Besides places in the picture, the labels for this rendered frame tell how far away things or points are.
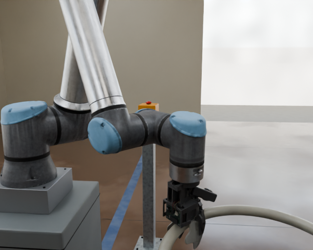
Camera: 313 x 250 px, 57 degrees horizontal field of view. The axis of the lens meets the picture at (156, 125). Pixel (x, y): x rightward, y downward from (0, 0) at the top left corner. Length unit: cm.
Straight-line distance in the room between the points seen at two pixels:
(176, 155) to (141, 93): 626
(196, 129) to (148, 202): 150
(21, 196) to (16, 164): 11
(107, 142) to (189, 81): 624
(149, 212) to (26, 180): 127
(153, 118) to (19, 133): 48
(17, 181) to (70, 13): 58
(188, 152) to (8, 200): 66
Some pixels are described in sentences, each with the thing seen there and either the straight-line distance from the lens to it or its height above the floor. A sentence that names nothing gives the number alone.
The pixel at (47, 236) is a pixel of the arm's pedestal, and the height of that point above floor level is 84.
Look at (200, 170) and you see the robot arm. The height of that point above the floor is 108.
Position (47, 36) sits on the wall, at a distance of 759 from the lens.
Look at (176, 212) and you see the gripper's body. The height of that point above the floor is 97.
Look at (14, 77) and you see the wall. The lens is 799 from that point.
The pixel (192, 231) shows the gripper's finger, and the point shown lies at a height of 90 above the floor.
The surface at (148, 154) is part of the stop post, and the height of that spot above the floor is 74.
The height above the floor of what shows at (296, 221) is 91.
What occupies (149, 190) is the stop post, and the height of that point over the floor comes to 47.
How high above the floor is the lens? 134
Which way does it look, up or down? 12 degrees down
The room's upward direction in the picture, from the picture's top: straight up
